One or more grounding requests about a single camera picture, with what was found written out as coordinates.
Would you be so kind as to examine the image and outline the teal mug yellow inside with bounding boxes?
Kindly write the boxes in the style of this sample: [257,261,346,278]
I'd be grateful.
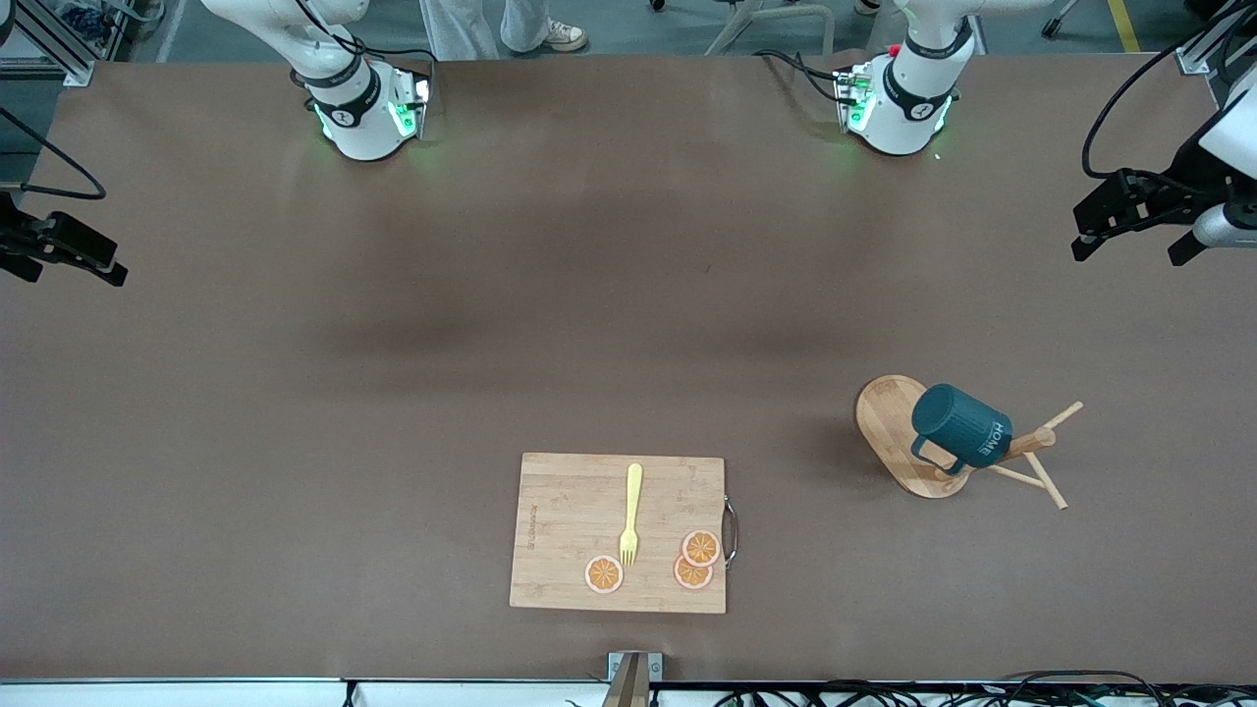
[910,383,1014,478]

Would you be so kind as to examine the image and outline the wooden cup rack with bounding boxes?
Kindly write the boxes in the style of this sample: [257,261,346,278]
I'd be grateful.
[854,373,1085,510]

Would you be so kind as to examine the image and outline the grey metal stand legs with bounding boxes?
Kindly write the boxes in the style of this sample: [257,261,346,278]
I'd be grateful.
[702,0,838,57]

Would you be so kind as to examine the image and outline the person in white trousers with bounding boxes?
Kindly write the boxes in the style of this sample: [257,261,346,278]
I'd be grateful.
[417,0,590,60]

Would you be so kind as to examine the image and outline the bamboo cutting board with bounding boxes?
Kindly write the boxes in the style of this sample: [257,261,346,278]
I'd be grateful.
[509,452,728,616]

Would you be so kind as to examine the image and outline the yellow plastic fork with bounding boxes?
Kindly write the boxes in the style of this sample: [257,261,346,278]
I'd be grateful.
[618,462,645,569]

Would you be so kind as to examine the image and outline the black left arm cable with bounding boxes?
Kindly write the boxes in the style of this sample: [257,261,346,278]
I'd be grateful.
[1080,0,1257,188]

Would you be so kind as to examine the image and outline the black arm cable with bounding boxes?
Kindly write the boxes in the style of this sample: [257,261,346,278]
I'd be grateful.
[1080,0,1257,188]
[0,106,107,202]

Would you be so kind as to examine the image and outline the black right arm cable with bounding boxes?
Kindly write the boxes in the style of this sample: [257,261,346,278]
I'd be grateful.
[0,106,107,202]

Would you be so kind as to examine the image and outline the aluminium frame profile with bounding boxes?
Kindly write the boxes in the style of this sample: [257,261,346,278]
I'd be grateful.
[0,0,99,87]
[1174,15,1257,76]

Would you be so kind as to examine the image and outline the black left base cable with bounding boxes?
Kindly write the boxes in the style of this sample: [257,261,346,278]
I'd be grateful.
[761,49,847,104]

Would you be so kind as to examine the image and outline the black base cable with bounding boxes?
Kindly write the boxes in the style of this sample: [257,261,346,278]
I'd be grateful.
[295,0,440,109]
[761,49,847,104]

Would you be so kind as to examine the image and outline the black right base cable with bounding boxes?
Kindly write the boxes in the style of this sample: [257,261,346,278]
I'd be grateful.
[295,0,440,109]

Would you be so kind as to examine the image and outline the black cable bundle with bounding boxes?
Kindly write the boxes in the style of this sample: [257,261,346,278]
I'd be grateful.
[712,671,1257,707]

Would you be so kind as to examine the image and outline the aluminium camera mount profile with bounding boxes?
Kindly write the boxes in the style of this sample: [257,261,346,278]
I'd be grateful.
[599,656,651,707]

